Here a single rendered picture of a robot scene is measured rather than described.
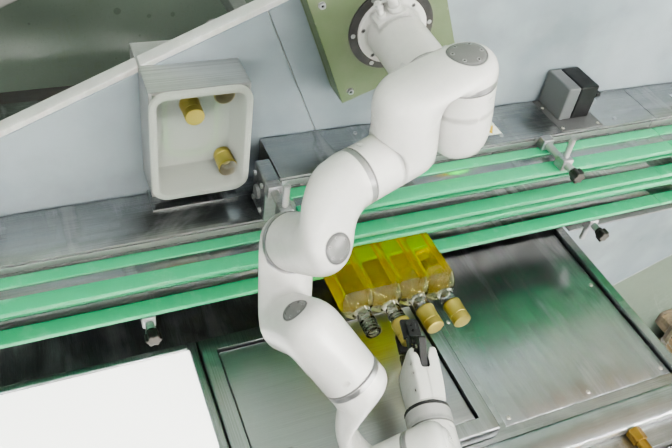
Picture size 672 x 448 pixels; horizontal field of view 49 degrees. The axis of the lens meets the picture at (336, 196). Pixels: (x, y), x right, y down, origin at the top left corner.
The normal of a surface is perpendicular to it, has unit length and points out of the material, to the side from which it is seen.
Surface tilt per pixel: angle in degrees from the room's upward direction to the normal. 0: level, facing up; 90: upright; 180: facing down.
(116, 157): 0
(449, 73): 77
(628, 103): 90
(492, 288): 89
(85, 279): 90
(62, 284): 90
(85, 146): 0
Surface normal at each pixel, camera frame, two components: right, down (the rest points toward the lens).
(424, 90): 0.07, -0.54
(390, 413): 0.13, -0.75
